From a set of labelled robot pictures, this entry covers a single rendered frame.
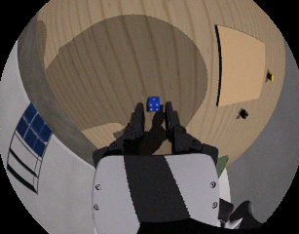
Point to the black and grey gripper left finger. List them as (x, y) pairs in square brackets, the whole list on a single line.
[(128, 143)]

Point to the blue die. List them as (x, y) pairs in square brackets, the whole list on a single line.
[(154, 103)]

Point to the yellow die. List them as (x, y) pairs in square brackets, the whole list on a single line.
[(270, 76)]

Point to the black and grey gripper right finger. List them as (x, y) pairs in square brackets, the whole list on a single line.
[(181, 141)]

